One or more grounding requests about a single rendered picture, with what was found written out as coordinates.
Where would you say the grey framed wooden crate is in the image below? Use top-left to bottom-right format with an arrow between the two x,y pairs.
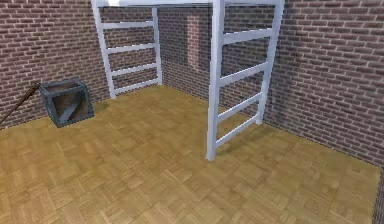
38,77 -> 96,129

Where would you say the white loft bed frame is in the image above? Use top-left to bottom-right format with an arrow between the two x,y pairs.
90,0 -> 286,162

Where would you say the thin brown stick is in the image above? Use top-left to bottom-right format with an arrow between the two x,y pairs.
0,82 -> 42,126

